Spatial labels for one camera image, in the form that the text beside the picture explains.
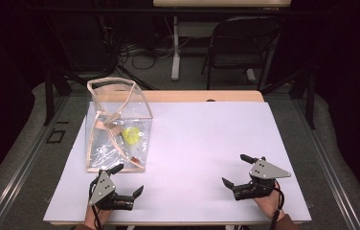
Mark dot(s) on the black folding chair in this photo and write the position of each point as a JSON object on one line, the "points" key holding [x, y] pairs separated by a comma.
{"points": [[242, 41]]}

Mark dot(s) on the person's right hand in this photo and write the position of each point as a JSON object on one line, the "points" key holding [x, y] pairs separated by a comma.
{"points": [[272, 204]]}

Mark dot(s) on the person's left hand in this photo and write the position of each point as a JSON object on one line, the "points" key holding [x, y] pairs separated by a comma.
{"points": [[93, 218]]}

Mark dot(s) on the yellow shuttlecock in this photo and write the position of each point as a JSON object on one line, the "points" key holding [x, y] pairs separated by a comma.
{"points": [[131, 135]]}

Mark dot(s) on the white desk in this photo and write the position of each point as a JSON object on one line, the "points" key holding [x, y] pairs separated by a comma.
{"points": [[219, 3]]}

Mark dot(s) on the clear plastic bag beige trim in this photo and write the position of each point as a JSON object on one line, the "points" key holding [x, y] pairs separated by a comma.
{"points": [[104, 150]]}

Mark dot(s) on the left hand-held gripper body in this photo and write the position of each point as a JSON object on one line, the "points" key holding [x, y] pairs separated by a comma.
{"points": [[103, 190]]}

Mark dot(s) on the black metal stand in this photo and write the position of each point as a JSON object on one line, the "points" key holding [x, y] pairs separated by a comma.
{"points": [[49, 96], [310, 99]]}

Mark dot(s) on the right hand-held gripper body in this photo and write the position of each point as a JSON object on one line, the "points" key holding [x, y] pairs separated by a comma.
{"points": [[265, 171]]}

